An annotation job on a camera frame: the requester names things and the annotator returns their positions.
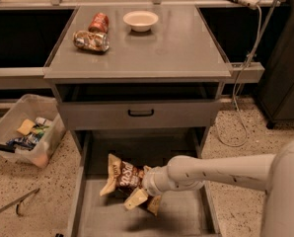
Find white power cable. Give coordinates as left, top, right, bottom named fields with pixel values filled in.
left=215, top=4, right=263, bottom=148

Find yellow sponge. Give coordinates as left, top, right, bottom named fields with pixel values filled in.
left=17, top=119, right=36, bottom=135

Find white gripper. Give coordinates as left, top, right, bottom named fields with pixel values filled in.
left=124, top=165, right=174, bottom=210

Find brown chip bag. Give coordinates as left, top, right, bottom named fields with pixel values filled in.
left=99, top=153, right=163, bottom=217

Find black marker in bin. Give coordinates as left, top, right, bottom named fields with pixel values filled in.
left=0, top=144, right=15, bottom=153

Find upper drawer with handle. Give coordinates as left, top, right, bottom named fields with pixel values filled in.
left=58, top=101, right=221, bottom=130

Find clear plastic bin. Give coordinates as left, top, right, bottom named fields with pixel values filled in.
left=0, top=94, right=65, bottom=168

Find white bowl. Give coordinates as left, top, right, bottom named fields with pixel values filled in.
left=123, top=11, right=159, bottom=33

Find metal rod on floor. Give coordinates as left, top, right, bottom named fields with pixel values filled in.
left=0, top=188, right=40, bottom=213

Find open middle drawer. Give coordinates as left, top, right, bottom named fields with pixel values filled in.
left=67, top=128, right=222, bottom=237

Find grey drawer cabinet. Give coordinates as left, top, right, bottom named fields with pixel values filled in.
left=42, top=5, right=233, bottom=237

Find red soda can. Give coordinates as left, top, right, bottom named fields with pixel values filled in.
left=88, top=13, right=109, bottom=33

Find snack packets in bin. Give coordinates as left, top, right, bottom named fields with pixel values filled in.
left=6, top=117, right=52, bottom=150

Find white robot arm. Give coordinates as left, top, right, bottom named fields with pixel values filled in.
left=124, top=141, right=294, bottom=237

